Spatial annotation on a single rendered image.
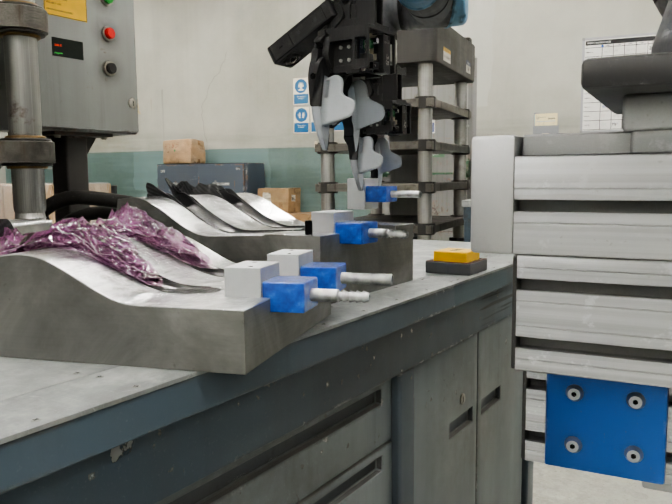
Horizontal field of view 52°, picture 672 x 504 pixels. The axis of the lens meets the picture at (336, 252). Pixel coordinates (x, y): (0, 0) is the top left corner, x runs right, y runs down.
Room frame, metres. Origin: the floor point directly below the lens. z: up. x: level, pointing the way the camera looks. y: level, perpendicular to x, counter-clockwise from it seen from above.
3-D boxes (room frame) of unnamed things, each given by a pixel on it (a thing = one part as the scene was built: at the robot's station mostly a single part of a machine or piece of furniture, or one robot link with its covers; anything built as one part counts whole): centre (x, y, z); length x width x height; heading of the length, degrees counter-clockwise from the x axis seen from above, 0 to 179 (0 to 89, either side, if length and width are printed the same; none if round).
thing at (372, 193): (1.21, -0.09, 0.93); 0.13 x 0.05 x 0.05; 57
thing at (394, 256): (1.10, 0.16, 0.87); 0.50 x 0.26 x 0.14; 57
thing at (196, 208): (1.08, 0.15, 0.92); 0.35 x 0.16 x 0.09; 57
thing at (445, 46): (5.58, -0.55, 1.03); 1.54 x 0.94 x 2.06; 156
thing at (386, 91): (1.22, -0.08, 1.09); 0.09 x 0.08 x 0.12; 57
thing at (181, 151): (8.25, 1.79, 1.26); 0.42 x 0.33 x 0.29; 66
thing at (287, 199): (7.78, 0.45, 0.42); 0.86 x 0.33 x 0.83; 66
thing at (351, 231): (0.90, -0.04, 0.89); 0.13 x 0.05 x 0.05; 57
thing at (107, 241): (0.76, 0.28, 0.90); 0.26 x 0.18 x 0.08; 74
